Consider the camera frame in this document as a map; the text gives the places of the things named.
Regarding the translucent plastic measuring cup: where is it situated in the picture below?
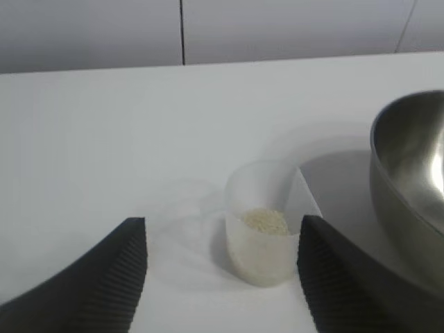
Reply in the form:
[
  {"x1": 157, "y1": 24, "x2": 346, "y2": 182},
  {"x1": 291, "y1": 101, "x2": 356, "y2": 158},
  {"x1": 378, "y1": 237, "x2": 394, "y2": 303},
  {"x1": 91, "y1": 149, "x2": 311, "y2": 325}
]
[{"x1": 224, "y1": 160, "x2": 323, "y2": 288}]

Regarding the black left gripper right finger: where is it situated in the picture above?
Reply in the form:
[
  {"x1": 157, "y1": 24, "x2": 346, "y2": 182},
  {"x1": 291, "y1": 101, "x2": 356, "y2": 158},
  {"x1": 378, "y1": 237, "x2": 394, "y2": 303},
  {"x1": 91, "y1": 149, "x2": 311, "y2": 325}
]
[{"x1": 297, "y1": 214, "x2": 444, "y2": 333}]

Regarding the stainless steel mixing bowl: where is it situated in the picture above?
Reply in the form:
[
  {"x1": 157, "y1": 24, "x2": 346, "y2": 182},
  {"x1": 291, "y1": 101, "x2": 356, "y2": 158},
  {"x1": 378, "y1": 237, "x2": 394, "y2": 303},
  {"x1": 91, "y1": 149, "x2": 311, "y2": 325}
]
[{"x1": 369, "y1": 89, "x2": 444, "y2": 296}]

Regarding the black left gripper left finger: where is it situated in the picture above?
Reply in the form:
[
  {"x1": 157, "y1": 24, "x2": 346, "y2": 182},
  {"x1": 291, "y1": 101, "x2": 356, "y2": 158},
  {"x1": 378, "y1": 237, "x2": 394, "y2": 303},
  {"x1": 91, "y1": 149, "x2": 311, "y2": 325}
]
[{"x1": 0, "y1": 217, "x2": 148, "y2": 333}]

